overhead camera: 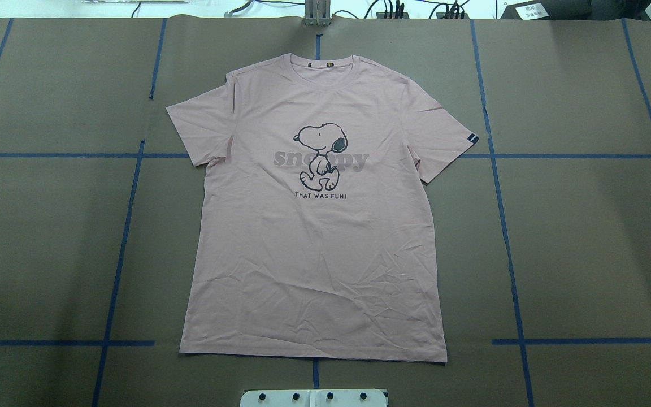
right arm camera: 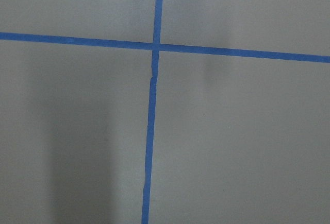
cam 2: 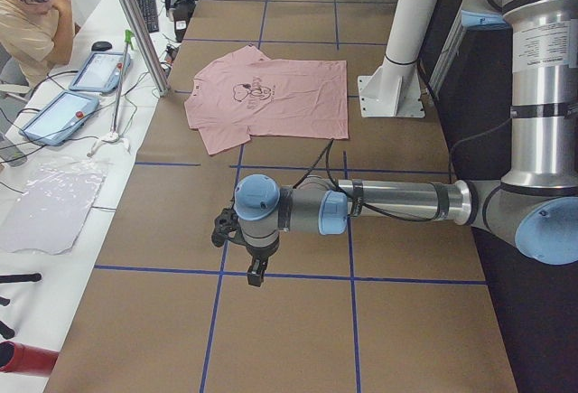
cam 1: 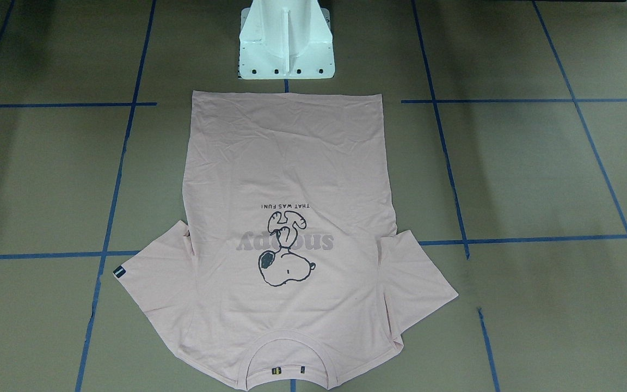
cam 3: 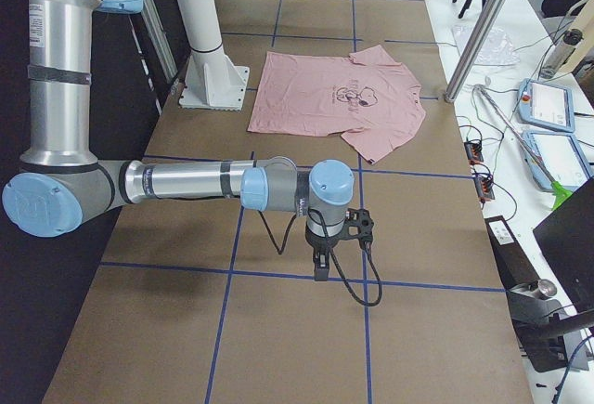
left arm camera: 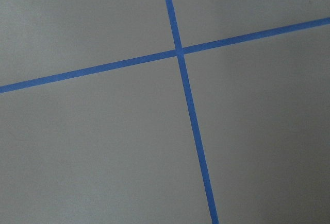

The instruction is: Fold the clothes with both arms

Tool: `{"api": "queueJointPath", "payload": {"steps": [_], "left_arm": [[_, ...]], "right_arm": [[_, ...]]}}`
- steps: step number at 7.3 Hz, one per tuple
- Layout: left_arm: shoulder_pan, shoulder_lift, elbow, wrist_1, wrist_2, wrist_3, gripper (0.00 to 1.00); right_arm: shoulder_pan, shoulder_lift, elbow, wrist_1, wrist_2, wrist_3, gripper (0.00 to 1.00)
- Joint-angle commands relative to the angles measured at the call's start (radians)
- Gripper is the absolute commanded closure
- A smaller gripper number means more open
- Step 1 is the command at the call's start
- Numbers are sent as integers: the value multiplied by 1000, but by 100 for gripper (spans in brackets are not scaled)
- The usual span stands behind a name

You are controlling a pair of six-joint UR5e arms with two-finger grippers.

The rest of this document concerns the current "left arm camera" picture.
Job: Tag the blue tape strip crosswise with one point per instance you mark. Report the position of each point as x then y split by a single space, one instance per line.
163 55

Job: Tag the blue tape strip lengthwise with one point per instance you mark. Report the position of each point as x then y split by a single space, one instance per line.
192 112

